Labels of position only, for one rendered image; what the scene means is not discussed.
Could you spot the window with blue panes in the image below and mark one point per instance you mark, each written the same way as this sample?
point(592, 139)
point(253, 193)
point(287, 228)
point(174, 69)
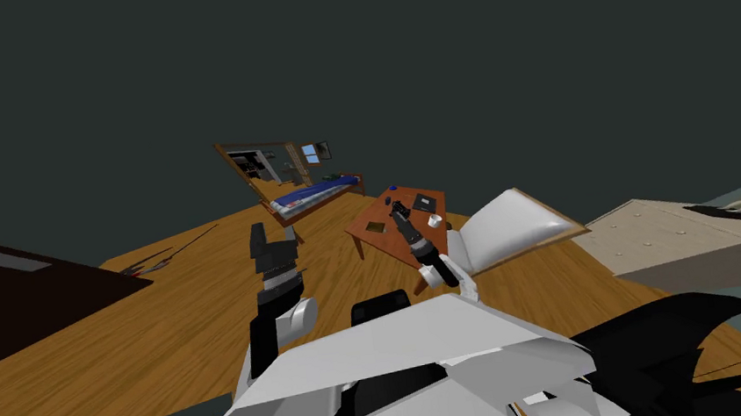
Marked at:
point(311, 153)

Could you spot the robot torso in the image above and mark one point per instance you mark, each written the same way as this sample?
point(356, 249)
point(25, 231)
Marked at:
point(394, 346)

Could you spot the wooden framed mirror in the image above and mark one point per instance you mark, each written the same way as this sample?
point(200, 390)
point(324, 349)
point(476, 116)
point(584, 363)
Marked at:
point(263, 166)

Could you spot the brown wooden table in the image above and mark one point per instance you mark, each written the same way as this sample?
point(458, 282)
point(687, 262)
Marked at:
point(392, 237)

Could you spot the olive square book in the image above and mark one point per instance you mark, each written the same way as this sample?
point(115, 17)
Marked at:
point(375, 227)

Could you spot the white mug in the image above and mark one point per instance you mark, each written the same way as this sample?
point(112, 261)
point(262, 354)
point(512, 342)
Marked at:
point(435, 220)

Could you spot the black spiky plant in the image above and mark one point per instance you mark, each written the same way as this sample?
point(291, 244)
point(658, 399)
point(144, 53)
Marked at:
point(650, 350)

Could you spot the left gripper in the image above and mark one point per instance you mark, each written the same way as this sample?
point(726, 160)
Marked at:
point(275, 255)

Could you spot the white cushioned wooden armchair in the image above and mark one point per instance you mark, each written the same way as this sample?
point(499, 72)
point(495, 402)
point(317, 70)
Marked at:
point(507, 226)

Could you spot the black book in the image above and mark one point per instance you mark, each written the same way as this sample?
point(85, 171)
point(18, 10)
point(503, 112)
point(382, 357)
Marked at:
point(424, 203)

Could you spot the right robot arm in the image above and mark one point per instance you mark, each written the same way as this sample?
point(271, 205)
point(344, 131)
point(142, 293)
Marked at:
point(427, 254)

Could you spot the bed with blue blanket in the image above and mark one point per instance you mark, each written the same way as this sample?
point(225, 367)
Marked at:
point(312, 195)

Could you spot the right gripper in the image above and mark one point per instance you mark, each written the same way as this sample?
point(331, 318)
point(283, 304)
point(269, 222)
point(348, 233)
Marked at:
point(401, 216)

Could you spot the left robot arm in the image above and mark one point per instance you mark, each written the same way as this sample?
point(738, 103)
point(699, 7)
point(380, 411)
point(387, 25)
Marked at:
point(281, 318)

